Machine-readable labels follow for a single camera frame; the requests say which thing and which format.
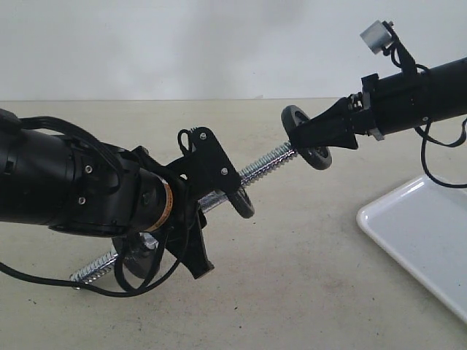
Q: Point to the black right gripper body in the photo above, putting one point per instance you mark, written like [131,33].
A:
[362,117]

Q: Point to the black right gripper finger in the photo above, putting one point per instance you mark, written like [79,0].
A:
[321,135]
[336,120]

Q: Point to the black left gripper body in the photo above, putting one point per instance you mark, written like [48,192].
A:
[181,233]

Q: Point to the black weight plate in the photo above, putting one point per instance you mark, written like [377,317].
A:
[295,122]
[139,259]

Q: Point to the chrome threaded dumbbell bar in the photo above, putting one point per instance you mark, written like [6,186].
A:
[264,165]

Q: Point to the black weight plate end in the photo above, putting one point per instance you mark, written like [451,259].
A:
[241,203]

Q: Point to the white rectangular tray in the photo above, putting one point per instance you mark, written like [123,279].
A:
[422,226]

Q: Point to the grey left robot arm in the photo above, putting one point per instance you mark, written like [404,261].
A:
[54,173]

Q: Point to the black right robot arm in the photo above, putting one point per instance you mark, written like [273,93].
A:
[383,106]

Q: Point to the chrome spin-lock collar nut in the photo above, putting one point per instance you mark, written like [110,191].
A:
[149,241]

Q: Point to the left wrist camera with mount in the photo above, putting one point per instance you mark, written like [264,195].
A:
[205,163]

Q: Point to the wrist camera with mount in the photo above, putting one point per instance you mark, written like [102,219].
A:
[205,163]
[380,37]

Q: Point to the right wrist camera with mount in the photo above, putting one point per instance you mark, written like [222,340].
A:
[380,37]

